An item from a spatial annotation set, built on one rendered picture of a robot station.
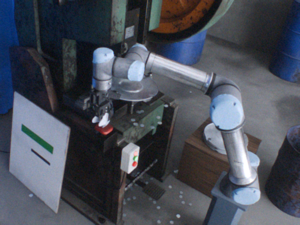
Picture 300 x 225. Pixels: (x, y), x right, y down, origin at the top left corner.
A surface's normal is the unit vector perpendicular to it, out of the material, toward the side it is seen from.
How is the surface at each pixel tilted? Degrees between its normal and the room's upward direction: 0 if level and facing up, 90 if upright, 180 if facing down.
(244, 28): 90
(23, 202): 0
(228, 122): 83
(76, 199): 0
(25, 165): 78
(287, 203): 92
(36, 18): 90
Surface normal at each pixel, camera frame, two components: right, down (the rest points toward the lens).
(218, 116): -0.24, 0.42
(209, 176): -0.56, 0.41
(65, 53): 0.82, 0.40
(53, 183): -0.58, 0.21
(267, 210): 0.11, -0.82
